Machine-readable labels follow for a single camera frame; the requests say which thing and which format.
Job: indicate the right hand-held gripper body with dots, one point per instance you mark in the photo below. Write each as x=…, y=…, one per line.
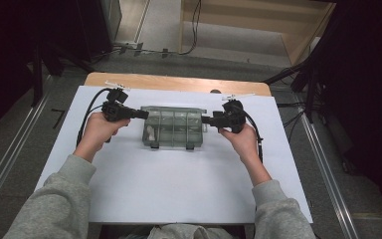
x=233, y=116

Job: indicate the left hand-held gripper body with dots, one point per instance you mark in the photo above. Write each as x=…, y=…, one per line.
x=116, y=111

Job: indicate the grey clear compartment storage box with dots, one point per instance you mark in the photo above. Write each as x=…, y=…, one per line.
x=174, y=127

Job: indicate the person's left hand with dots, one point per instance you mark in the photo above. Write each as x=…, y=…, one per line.
x=96, y=136

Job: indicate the person's right hand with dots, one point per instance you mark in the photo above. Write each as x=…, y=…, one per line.
x=247, y=146

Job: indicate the wooden table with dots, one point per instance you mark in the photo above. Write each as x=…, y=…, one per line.
x=179, y=81

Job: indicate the white table sheet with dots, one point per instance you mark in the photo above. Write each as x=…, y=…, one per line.
x=165, y=186

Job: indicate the black stand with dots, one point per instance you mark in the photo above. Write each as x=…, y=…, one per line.
x=310, y=99
x=37, y=83

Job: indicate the wooden shelf unit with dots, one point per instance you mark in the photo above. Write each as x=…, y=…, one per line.
x=298, y=43

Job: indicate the person's grey sweatshirt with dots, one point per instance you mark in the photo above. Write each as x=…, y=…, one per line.
x=185, y=232

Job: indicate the aluminium floor rail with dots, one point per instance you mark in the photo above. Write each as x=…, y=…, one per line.
x=10, y=159
x=328, y=179

